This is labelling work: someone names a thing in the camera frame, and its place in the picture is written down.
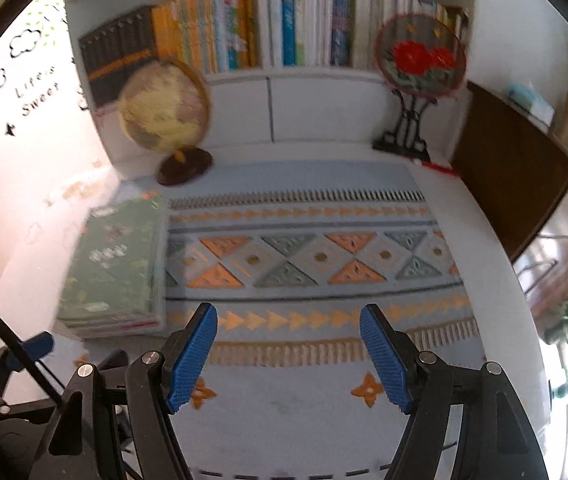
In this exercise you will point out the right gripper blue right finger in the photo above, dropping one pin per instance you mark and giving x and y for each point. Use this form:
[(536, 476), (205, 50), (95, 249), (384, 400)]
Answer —
[(419, 384)]

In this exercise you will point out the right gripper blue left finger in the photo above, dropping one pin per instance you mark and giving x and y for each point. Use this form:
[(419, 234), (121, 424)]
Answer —
[(158, 384)]

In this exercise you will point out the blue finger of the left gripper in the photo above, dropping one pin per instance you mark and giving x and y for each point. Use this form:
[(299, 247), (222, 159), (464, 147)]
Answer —
[(37, 347)]

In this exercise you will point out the stack of books under top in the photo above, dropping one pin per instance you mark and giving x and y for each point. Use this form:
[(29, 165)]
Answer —
[(114, 324)]

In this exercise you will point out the top green cover book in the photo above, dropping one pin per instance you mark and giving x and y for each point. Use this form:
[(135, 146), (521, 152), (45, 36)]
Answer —
[(115, 274)]

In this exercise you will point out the patterned grey orange table mat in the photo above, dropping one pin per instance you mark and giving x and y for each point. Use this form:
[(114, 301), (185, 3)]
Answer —
[(289, 253)]

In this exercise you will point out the black ornate fan stand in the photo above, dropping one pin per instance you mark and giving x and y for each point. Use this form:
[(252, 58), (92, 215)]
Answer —
[(405, 139)]

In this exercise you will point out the dark brown wooden cabinet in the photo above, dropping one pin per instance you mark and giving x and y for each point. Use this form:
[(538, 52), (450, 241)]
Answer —
[(516, 174)]

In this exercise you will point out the vintage desk globe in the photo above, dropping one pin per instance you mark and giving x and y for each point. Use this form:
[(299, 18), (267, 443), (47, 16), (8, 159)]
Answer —
[(165, 106)]

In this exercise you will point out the light blue tissue box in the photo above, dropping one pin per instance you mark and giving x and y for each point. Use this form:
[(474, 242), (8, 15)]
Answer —
[(531, 102)]

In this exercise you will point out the white bookshelf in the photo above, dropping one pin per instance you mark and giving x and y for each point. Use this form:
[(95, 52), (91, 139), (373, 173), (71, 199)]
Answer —
[(263, 105)]

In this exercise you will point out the round red flower embroidery fan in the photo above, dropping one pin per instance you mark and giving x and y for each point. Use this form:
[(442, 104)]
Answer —
[(420, 55)]

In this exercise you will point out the black book set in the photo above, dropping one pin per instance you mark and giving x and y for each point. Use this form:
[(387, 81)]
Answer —
[(112, 53)]

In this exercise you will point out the orange yellow book row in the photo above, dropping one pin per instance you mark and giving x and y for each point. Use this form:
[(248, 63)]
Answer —
[(213, 36)]

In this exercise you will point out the white blue book row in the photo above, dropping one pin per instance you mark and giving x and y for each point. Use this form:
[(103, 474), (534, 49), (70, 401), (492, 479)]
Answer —
[(343, 33)]

